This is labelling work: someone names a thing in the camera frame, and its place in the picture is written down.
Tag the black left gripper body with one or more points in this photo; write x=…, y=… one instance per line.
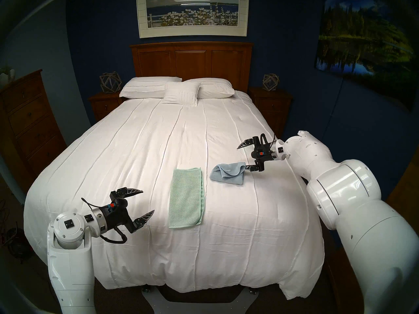
x=118, y=217

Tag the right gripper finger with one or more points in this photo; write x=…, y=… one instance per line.
x=252, y=168
x=246, y=142

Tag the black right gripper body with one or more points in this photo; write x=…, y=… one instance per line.
x=263, y=151

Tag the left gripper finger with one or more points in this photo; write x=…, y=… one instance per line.
x=126, y=193
x=143, y=220

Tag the light blue hand towel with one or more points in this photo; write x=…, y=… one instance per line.
x=226, y=172

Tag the mint green hand towel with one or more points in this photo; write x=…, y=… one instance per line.
x=185, y=199

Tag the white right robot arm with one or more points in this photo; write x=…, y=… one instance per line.
x=343, y=185

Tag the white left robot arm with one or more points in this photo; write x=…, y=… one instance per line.
x=70, y=267

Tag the white bed comforter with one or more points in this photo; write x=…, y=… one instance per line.
x=131, y=153

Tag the brown wooden nightstand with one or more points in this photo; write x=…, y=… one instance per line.
x=104, y=104
x=273, y=104

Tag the long white pillow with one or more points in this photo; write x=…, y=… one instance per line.
x=216, y=87
x=144, y=87

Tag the square pleated white pillow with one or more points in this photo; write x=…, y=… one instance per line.
x=181, y=93

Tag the brown wooden headboard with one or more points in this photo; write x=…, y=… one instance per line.
x=193, y=61

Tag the black round floor device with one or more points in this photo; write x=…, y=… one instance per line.
x=18, y=246

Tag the brown wooden dresser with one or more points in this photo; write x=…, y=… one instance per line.
x=29, y=127

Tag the framed flower seascape picture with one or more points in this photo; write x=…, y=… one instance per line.
x=193, y=9

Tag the forest lake canvas print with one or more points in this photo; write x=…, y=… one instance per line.
x=360, y=38

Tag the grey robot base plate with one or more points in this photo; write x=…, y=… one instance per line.
x=154, y=303

